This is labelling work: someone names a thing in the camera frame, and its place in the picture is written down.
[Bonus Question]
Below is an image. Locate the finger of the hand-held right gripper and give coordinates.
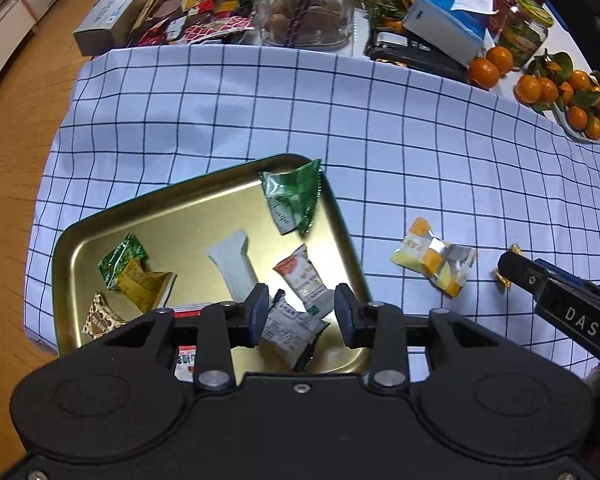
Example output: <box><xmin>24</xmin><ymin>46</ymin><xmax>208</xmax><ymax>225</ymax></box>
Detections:
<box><xmin>532</xmin><ymin>258</ymin><xmax>600</xmax><ymax>298</ymax></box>
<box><xmin>497</xmin><ymin>251</ymin><xmax>548</xmax><ymax>306</ymax></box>

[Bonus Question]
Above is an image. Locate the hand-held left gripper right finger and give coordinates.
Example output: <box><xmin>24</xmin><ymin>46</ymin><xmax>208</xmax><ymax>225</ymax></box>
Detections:
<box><xmin>334</xmin><ymin>284</ymin><xmax>501</xmax><ymax>392</ymax></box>

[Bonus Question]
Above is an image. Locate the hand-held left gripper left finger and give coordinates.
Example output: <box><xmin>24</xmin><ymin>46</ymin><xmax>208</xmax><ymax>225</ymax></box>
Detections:
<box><xmin>102</xmin><ymin>284</ymin><xmax>271</xmax><ymax>392</ymax></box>

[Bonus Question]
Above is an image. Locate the gold candy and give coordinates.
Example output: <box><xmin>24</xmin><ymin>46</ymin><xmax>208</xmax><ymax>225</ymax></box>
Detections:
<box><xmin>491</xmin><ymin>242</ymin><xmax>523</xmax><ymax>292</ymax></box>

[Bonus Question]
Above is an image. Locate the gray white snack packet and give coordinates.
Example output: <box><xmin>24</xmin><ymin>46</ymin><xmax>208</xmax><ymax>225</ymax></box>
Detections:
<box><xmin>260</xmin><ymin>290</ymin><xmax>331</xmax><ymax>373</ymax></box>

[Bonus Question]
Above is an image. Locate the plain white snack packet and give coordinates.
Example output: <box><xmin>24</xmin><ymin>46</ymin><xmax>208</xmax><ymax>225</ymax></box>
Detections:
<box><xmin>205</xmin><ymin>228</ymin><xmax>261</xmax><ymax>303</ymax></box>

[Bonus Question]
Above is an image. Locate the white orange snack packet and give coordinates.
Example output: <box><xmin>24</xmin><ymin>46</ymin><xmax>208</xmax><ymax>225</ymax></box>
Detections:
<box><xmin>272</xmin><ymin>243</ymin><xmax>333</xmax><ymax>320</ymax></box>

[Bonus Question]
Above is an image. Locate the red white snack packet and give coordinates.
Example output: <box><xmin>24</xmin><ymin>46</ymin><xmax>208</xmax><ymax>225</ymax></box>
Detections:
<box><xmin>172</xmin><ymin>304</ymin><xmax>206</xmax><ymax>375</ymax></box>

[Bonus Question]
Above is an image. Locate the gold metal tray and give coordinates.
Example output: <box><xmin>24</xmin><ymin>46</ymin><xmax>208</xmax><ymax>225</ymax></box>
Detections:
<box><xmin>51</xmin><ymin>153</ymin><xmax>373</xmax><ymax>376</ymax></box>

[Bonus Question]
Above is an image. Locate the large green snack packet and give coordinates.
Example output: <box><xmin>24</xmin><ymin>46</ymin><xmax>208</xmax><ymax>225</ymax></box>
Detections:
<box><xmin>258</xmin><ymin>159</ymin><xmax>323</xmax><ymax>237</ymax></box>

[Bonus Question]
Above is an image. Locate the olive yellow snack packet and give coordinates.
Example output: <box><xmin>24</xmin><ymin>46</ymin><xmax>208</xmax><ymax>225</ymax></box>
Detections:
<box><xmin>117</xmin><ymin>258</ymin><xmax>177</xmax><ymax>313</ymax></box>

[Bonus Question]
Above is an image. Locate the brown gold patterned packet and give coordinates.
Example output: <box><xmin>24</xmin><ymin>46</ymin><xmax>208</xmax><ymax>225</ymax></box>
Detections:
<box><xmin>81</xmin><ymin>291</ymin><xmax>128</xmax><ymax>342</ymax></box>

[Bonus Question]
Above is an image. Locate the yellow orange snack packet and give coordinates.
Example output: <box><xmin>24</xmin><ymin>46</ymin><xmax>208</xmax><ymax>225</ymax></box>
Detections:
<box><xmin>390</xmin><ymin>217</ymin><xmax>478</xmax><ymax>298</ymax></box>

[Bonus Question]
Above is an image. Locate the small green candy packet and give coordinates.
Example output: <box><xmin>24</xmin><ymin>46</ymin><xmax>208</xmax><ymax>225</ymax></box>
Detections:
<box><xmin>97</xmin><ymin>233</ymin><xmax>149</xmax><ymax>291</ymax></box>

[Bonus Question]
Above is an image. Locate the white checkered tablecloth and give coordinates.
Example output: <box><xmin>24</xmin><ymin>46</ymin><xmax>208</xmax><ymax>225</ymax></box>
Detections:
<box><xmin>22</xmin><ymin>42</ymin><xmax>600</xmax><ymax>386</ymax></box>

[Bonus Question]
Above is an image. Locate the pile of leafy mandarins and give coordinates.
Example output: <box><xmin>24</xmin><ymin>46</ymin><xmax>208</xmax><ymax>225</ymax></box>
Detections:
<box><xmin>514</xmin><ymin>50</ymin><xmax>600</xmax><ymax>147</ymax></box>

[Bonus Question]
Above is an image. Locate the mandarin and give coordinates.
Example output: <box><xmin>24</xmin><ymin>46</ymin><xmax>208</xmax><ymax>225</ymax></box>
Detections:
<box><xmin>486</xmin><ymin>46</ymin><xmax>515</xmax><ymax>73</ymax></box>
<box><xmin>467</xmin><ymin>57</ymin><xmax>501</xmax><ymax>88</ymax></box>

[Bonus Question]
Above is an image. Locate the glass jar with yellow lid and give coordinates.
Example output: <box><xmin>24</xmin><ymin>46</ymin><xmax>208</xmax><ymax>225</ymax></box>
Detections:
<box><xmin>497</xmin><ymin>0</ymin><xmax>555</xmax><ymax>71</ymax></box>

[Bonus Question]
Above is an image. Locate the black case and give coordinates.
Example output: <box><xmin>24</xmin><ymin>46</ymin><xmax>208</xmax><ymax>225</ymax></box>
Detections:
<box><xmin>365</xmin><ymin>30</ymin><xmax>473</xmax><ymax>83</ymax></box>

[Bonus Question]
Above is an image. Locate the blue white tissue box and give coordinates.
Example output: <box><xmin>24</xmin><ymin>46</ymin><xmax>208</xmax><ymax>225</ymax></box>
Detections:
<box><xmin>402</xmin><ymin>0</ymin><xmax>501</xmax><ymax>67</ymax></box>

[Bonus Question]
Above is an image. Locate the single mandarin among leaves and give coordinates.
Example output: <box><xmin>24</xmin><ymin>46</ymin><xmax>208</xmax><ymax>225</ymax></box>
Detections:
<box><xmin>370</xmin><ymin>0</ymin><xmax>416</xmax><ymax>36</ymax></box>

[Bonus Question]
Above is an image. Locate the large glass jar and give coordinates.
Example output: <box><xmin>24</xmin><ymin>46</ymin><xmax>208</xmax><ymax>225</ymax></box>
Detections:
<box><xmin>252</xmin><ymin>0</ymin><xmax>363</xmax><ymax>51</ymax></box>

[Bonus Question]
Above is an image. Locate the pile of assorted snack packets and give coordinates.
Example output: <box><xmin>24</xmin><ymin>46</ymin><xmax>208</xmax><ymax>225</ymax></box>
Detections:
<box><xmin>130</xmin><ymin>0</ymin><xmax>258</xmax><ymax>48</ymax></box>

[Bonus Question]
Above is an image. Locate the gray cardboard box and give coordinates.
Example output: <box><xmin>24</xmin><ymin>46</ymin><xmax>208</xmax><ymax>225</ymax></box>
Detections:
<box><xmin>73</xmin><ymin>0</ymin><xmax>148</xmax><ymax>57</ymax></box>

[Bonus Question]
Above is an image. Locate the white cabinet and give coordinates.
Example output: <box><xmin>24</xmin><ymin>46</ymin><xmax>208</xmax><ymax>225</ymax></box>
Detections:
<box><xmin>0</xmin><ymin>0</ymin><xmax>38</xmax><ymax>106</ymax></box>

